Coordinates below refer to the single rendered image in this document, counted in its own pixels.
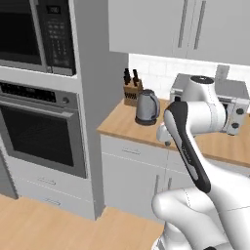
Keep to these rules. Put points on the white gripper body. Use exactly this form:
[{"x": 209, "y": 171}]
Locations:
[{"x": 162, "y": 133}]

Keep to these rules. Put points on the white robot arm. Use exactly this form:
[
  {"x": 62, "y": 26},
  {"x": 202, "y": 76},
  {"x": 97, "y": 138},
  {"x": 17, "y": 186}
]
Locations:
[{"x": 224, "y": 198}]

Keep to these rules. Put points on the black steel microwave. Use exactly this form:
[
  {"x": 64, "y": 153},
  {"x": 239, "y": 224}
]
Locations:
[{"x": 55, "y": 35}]

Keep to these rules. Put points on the black microwave door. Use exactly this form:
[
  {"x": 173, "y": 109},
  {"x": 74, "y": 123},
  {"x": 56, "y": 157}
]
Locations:
[{"x": 16, "y": 29}]

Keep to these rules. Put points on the white base drawer front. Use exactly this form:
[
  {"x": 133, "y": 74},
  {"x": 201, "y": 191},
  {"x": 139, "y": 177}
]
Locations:
[
  {"x": 174, "y": 160},
  {"x": 146, "y": 151}
]

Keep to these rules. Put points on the grey steel kettle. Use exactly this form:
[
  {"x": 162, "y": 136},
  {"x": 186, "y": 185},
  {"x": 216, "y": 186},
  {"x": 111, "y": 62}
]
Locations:
[{"x": 147, "y": 107}]

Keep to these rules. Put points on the white base cupboard door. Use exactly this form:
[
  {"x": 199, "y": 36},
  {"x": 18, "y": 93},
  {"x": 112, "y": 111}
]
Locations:
[
  {"x": 130, "y": 185},
  {"x": 177, "y": 180}
]

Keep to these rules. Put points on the wooden knife block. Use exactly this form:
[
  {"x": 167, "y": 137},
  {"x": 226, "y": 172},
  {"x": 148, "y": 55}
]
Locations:
[{"x": 132, "y": 94}]

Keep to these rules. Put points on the white tall cabinet housing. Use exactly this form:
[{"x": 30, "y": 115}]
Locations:
[{"x": 97, "y": 97}]

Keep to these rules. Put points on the silver toaster oven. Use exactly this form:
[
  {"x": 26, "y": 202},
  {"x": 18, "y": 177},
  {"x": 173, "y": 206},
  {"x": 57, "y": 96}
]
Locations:
[{"x": 232, "y": 94}]

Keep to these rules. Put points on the grey oven knob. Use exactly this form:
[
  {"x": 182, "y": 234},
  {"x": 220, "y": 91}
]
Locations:
[{"x": 65, "y": 100}]

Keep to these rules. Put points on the white drawer under oven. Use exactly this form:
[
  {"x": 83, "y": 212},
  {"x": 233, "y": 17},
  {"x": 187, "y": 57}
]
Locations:
[
  {"x": 65, "y": 182},
  {"x": 74, "y": 203}
]

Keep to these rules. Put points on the oven door with window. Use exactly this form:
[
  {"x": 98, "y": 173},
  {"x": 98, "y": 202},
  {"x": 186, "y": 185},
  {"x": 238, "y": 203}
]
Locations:
[{"x": 39, "y": 140}]

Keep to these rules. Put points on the grey appliance side panel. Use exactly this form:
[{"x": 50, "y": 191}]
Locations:
[{"x": 6, "y": 179}]

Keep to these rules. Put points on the grey wall socket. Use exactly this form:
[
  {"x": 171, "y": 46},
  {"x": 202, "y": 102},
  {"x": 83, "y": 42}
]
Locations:
[{"x": 222, "y": 72}]

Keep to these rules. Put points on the white wall cupboard door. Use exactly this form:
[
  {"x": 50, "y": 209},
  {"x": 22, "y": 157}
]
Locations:
[
  {"x": 228, "y": 29},
  {"x": 146, "y": 26}
]

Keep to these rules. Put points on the steel wall oven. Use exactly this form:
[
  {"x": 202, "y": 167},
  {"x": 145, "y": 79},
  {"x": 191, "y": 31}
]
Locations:
[{"x": 42, "y": 136}]

